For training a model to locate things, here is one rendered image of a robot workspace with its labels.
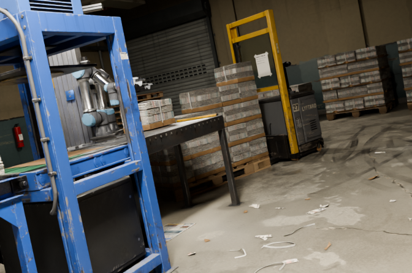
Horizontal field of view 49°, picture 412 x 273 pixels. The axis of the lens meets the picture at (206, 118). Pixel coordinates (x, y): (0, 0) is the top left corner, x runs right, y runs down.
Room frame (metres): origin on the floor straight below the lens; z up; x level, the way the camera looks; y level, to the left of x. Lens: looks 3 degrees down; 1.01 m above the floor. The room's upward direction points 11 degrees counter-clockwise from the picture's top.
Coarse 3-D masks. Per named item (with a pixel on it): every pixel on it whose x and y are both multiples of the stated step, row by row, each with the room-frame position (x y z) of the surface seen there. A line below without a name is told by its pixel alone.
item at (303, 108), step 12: (276, 96) 6.00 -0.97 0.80; (300, 96) 5.71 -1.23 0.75; (312, 96) 5.85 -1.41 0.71; (264, 108) 5.90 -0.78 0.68; (276, 108) 5.75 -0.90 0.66; (300, 108) 5.68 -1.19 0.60; (312, 108) 5.81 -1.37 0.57; (264, 120) 5.93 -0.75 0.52; (276, 120) 5.78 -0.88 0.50; (300, 120) 5.63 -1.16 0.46; (312, 120) 5.79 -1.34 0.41; (264, 132) 5.96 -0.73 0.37; (276, 132) 5.81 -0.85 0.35; (300, 132) 5.61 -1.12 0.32; (312, 132) 5.75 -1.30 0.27; (300, 144) 5.58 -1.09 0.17; (312, 144) 5.71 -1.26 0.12
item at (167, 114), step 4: (164, 100) 3.94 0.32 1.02; (168, 100) 3.98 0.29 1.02; (164, 104) 3.93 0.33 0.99; (168, 104) 4.01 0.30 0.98; (164, 108) 3.92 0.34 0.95; (168, 108) 3.97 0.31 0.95; (164, 112) 3.92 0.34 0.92; (168, 112) 3.97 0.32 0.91; (172, 112) 4.02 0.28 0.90; (164, 116) 3.91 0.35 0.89; (168, 116) 3.96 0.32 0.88; (172, 116) 4.01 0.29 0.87
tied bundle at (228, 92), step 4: (232, 84) 5.18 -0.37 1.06; (236, 84) 5.22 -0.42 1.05; (220, 88) 5.05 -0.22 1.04; (224, 88) 5.09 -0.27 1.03; (228, 88) 5.13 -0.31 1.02; (232, 88) 5.17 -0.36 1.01; (236, 88) 5.22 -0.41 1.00; (220, 92) 5.07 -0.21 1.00; (224, 92) 5.09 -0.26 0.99; (228, 92) 5.12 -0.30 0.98; (232, 92) 5.17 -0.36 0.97; (236, 92) 5.21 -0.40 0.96; (220, 96) 5.07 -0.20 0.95; (224, 96) 5.07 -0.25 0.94; (228, 96) 5.11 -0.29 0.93; (232, 96) 5.15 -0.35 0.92; (236, 96) 5.19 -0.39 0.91; (224, 100) 5.06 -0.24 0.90; (228, 100) 5.11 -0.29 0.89
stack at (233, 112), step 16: (208, 112) 4.91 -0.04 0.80; (224, 112) 5.05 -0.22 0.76; (240, 112) 5.21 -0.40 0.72; (224, 128) 5.01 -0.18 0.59; (240, 128) 5.18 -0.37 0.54; (192, 144) 4.70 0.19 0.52; (208, 144) 4.85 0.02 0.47; (240, 144) 5.14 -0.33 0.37; (160, 160) 4.60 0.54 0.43; (192, 160) 4.69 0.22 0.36; (208, 160) 4.83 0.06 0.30; (240, 160) 5.11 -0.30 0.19; (160, 176) 4.65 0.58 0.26; (176, 176) 4.53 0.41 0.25; (192, 176) 4.66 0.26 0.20; (208, 176) 4.80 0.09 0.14; (240, 176) 5.08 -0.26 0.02; (160, 192) 4.79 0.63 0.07; (176, 192) 4.50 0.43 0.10; (192, 192) 4.79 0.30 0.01
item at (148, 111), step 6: (150, 102) 3.77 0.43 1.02; (156, 102) 3.84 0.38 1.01; (144, 108) 3.72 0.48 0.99; (150, 108) 3.77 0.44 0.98; (156, 108) 3.83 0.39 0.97; (144, 114) 3.73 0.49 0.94; (150, 114) 3.75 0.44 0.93; (156, 114) 3.82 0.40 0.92; (144, 120) 3.74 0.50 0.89; (150, 120) 3.74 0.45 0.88; (156, 120) 3.83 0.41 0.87
